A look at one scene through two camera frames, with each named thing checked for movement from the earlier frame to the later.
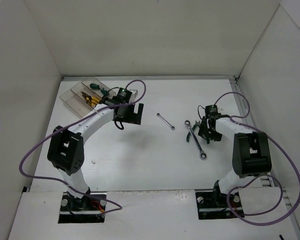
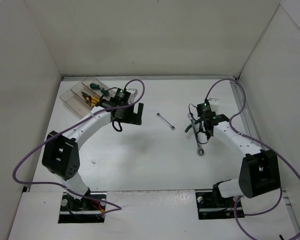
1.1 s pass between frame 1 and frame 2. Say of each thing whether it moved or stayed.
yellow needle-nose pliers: stayed
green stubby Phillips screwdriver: stayed
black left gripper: stayed
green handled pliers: moved
